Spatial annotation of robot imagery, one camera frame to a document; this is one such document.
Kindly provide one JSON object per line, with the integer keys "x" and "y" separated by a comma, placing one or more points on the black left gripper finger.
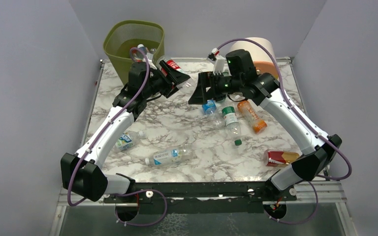
{"x": 170, "y": 90}
{"x": 172, "y": 76}

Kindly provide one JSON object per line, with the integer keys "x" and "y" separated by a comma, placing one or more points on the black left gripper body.
{"x": 166, "y": 83}

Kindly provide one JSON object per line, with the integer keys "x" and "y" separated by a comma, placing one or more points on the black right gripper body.
{"x": 210, "y": 84}

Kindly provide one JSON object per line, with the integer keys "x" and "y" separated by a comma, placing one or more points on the red label bottle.
{"x": 136, "y": 56}
{"x": 188, "y": 84}

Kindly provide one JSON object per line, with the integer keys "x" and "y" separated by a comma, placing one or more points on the green white label bottle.
{"x": 232, "y": 124}

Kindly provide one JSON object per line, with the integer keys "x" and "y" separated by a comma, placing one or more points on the blue label clear bottle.
{"x": 213, "y": 114}

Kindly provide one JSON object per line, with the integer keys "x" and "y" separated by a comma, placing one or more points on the purple label Ganten bottle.
{"x": 144, "y": 52}

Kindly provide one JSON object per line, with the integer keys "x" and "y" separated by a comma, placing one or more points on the dark green label bottle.
{"x": 129, "y": 139}

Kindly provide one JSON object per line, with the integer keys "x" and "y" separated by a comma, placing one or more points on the blue white label bottle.
{"x": 169, "y": 156}

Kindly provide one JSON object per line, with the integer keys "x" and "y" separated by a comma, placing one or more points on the green tinted bottle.
{"x": 226, "y": 73}

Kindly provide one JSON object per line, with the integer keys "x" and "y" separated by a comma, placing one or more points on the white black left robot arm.
{"x": 81, "y": 171}

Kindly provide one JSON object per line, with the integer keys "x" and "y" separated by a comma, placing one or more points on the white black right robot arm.
{"x": 264, "y": 90}

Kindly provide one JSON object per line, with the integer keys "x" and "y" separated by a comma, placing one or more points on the green mesh waste bin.
{"x": 127, "y": 34}

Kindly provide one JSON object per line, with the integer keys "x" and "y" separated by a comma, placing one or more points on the cream cylindrical drum container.
{"x": 260, "y": 58}

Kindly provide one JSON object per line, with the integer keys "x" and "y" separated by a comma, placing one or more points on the orange juice bottle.
{"x": 255, "y": 122}

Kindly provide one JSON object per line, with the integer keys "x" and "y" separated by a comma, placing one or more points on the red gold drink can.
{"x": 278, "y": 159}

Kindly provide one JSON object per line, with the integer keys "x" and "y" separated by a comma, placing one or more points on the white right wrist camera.
{"x": 217, "y": 60}

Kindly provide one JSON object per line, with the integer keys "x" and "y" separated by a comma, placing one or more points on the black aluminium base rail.
{"x": 215, "y": 197}

